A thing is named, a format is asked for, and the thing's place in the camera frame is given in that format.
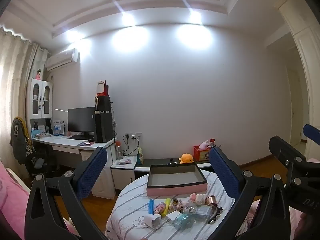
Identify black hair clips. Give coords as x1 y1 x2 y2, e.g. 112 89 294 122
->
207 206 224 224

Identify pink box with black rim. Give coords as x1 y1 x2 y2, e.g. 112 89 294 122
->
146 162 208 197

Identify clear glass bottle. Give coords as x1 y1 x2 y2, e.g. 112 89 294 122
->
184 201 198 213

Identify ceiling spotlight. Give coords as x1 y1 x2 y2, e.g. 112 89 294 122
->
121 12 135 27

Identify white tall wardrobe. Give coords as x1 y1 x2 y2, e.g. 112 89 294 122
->
274 0 320 159

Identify white wall air conditioner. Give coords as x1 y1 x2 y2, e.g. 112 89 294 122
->
45 48 80 71

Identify black power cable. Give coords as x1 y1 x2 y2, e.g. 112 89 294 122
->
122 134 141 156

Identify small pink toy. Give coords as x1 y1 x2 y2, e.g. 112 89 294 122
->
154 203 167 215

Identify grey patterned jacket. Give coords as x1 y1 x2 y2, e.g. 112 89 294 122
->
10 117 37 163

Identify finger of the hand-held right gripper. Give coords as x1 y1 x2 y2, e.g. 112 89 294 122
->
269 135 320 193
303 124 320 146

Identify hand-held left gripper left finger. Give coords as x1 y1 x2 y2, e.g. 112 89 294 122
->
24 146 110 240

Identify white room door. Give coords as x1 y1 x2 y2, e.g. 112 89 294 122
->
287 65 308 146

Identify black computer tower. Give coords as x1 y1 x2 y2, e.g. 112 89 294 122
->
94 112 114 143

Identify red and white calendar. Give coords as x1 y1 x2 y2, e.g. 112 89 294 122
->
97 80 110 97

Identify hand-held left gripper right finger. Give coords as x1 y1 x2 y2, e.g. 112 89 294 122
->
209 146 292 240

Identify pink printed quilt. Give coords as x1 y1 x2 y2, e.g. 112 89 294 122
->
247 200 304 240

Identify rose gold metal canister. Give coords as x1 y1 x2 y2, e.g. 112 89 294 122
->
205 195 218 208

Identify black computer monitor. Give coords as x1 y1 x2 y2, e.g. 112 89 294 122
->
68 107 97 140

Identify pink bedsheet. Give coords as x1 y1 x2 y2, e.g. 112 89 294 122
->
0 161 78 240

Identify black speaker box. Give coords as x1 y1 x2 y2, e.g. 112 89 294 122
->
95 96 111 112

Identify orange octopus plush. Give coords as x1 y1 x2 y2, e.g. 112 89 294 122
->
179 153 195 165

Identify white power adapter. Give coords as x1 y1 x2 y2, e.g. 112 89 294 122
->
165 211 180 224

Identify beige window curtain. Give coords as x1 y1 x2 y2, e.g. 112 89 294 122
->
0 26 48 160

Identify black office chair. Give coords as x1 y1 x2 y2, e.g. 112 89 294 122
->
11 117 55 178

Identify white wall power outlet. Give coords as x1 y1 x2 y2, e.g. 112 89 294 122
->
124 132 142 141

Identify teal clear plastic box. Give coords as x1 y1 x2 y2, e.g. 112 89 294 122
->
174 212 197 230

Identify white computer desk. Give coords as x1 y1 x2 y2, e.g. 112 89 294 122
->
32 134 118 198

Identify white glass-door hutch cabinet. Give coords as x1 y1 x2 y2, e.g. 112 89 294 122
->
27 78 54 137

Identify pink white block toy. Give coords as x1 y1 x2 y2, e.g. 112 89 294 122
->
189 192 206 205

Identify clear box with green label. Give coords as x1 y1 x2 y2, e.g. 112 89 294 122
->
195 205 213 217

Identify red printed crate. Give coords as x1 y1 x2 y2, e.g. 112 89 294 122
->
193 145 213 162

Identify white nightstand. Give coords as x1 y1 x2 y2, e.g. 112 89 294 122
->
110 156 137 196

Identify white striped tablecloth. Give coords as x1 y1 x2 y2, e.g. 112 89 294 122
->
105 169 250 240

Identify yellow plastic clip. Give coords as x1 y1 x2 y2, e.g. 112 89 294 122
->
160 198 172 217

